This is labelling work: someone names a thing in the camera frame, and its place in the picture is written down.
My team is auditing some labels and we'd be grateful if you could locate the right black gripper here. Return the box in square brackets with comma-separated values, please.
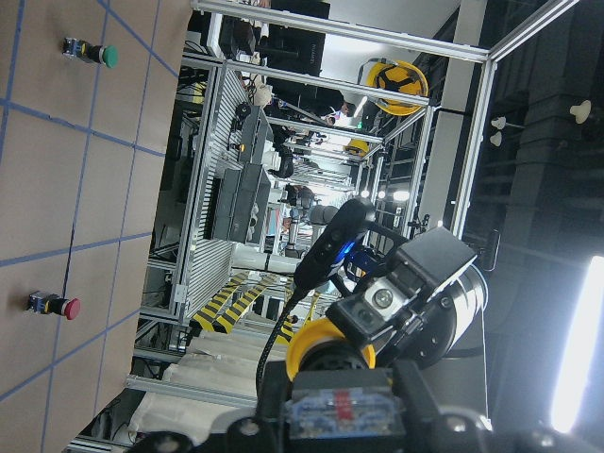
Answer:
[327, 227, 488, 369]

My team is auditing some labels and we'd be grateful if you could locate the yellow hard hat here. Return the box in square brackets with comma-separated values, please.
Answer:
[365, 59, 429, 116]
[344, 139, 369, 158]

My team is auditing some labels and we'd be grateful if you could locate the green push button switch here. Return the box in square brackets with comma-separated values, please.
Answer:
[62, 37, 119, 68]

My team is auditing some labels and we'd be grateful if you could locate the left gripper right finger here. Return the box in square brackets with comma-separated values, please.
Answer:
[392, 360, 440, 425]

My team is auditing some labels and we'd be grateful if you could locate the yellow push button switch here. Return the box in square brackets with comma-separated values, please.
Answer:
[285, 318, 406, 452]

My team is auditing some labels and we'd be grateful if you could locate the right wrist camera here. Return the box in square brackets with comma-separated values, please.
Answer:
[294, 197, 376, 292]

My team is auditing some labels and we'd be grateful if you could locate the red push button switch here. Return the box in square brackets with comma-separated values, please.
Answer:
[27, 291, 81, 320]

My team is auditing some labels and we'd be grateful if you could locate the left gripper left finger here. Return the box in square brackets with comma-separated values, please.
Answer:
[257, 361, 292, 423]

